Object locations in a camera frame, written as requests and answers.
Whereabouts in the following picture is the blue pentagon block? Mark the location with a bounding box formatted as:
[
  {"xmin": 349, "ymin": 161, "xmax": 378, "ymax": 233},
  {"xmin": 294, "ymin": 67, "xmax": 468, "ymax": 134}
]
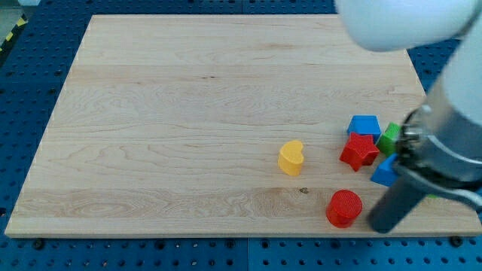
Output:
[{"xmin": 346, "ymin": 115, "xmax": 381, "ymax": 144}]

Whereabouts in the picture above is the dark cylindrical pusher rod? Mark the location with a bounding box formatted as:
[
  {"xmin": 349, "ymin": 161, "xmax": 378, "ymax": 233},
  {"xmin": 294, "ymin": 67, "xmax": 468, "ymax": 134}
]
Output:
[{"xmin": 368, "ymin": 176, "xmax": 428, "ymax": 233}]

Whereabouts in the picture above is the red cylinder block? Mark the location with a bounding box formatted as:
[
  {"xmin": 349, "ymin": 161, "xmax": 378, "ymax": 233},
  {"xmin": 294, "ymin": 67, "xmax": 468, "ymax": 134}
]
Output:
[{"xmin": 325, "ymin": 190, "xmax": 363, "ymax": 228}]

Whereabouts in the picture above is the yellow heart block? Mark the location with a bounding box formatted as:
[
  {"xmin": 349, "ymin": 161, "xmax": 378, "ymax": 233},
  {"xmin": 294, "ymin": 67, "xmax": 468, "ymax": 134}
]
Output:
[{"xmin": 278, "ymin": 140, "xmax": 304, "ymax": 176}]

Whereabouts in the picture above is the green cube block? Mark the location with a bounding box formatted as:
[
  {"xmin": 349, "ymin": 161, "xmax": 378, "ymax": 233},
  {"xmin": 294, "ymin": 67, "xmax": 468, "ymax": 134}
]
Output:
[{"xmin": 377, "ymin": 122, "xmax": 401, "ymax": 157}]

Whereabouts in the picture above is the red star block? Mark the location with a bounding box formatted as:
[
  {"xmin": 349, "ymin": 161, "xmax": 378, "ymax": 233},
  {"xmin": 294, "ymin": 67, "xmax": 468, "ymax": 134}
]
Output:
[{"xmin": 339, "ymin": 132, "xmax": 380, "ymax": 172}]

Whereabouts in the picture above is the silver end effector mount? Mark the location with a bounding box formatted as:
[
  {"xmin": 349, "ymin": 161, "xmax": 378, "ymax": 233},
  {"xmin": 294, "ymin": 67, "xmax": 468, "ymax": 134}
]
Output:
[{"xmin": 395, "ymin": 80, "xmax": 481, "ymax": 211}]

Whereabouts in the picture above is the blue triangle block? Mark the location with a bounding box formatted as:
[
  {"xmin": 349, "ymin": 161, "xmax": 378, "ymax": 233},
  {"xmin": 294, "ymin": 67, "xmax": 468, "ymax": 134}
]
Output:
[{"xmin": 371, "ymin": 154, "xmax": 399, "ymax": 187}]

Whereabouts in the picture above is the wooden board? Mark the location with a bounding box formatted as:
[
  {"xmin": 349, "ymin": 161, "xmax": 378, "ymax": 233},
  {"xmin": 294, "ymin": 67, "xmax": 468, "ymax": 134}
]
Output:
[{"xmin": 4, "ymin": 14, "xmax": 482, "ymax": 239}]

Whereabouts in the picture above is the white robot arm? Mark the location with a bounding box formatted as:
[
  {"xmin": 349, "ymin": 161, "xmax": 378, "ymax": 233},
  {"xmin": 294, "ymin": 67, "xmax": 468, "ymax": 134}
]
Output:
[{"xmin": 335, "ymin": 0, "xmax": 481, "ymax": 233}]

